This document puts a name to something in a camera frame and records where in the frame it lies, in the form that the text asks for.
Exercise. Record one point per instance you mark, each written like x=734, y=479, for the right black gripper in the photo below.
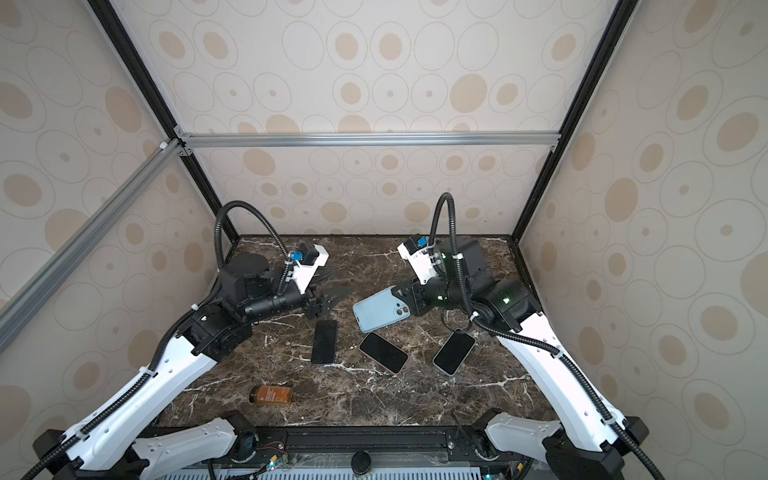
x=413, y=301

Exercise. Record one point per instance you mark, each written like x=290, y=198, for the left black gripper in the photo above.
x=312, y=304

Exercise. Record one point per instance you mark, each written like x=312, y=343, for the light blue phone case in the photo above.
x=380, y=310

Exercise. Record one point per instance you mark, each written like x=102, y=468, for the black smartphone from case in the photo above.
x=324, y=342

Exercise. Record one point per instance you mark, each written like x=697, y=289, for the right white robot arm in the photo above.
x=590, y=436

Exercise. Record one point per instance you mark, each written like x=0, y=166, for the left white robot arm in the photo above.
x=108, y=444

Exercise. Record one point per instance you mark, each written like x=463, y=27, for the black smartphone on table centre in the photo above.
x=383, y=352

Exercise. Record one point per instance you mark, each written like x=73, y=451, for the black smartphone white rim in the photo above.
x=453, y=353

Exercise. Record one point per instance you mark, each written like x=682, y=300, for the small orange brown bottle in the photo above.
x=270, y=395

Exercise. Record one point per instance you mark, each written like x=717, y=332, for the black round knob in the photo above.
x=361, y=463

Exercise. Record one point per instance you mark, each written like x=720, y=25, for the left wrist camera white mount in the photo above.
x=303, y=263

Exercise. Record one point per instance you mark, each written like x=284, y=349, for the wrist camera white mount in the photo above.
x=414, y=250
x=303, y=263

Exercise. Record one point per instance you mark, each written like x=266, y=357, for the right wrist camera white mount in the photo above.
x=414, y=250

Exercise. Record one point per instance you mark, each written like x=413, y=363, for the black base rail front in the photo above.
x=451, y=446

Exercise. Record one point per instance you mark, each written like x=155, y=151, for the silver aluminium rail back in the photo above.
x=377, y=139

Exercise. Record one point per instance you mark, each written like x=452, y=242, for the silver aluminium rail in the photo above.
x=377, y=139
x=38, y=290

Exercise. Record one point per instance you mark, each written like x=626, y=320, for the silver aluminium rail left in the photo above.
x=38, y=290

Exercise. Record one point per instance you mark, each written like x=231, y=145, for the black corner frame post left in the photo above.
x=108, y=19

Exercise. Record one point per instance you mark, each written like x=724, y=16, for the black corner frame post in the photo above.
x=608, y=42
x=108, y=19

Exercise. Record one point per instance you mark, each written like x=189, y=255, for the black corner frame post right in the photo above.
x=608, y=42

